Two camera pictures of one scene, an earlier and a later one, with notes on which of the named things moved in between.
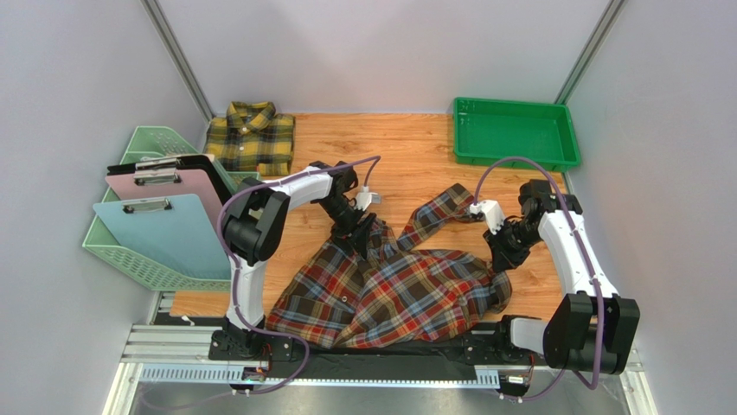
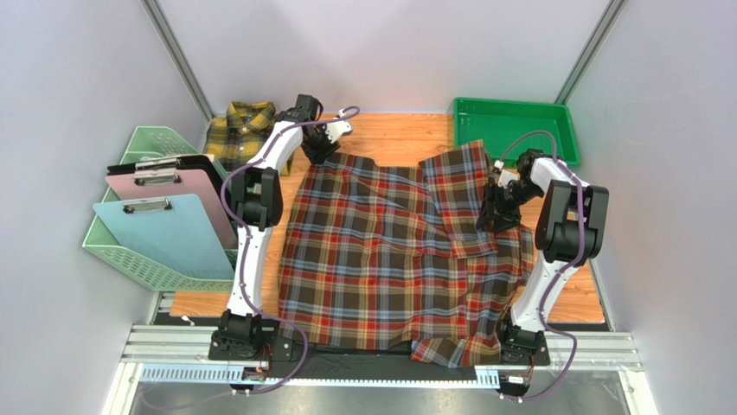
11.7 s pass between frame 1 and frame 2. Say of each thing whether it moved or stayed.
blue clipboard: stayed
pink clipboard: stayed
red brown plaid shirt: moved
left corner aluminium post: stayed
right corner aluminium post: stayed
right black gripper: moved
